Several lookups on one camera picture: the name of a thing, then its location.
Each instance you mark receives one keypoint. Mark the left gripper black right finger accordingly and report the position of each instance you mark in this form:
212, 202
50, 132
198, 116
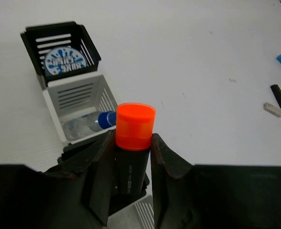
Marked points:
187, 196

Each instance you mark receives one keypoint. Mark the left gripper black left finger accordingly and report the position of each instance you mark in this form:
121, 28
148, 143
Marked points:
72, 195

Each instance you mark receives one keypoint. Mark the clear glue bottle blue cap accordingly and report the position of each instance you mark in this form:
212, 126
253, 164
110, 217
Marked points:
89, 124

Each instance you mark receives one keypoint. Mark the orange cap black highlighter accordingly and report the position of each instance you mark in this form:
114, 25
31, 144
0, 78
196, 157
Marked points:
134, 128

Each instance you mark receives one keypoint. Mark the far white mesh container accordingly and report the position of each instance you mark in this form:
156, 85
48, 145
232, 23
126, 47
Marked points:
76, 96

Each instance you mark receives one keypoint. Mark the white eraser block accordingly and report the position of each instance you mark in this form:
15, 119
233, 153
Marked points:
270, 108

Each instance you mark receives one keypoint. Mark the far black mesh container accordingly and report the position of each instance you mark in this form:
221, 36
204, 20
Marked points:
40, 40

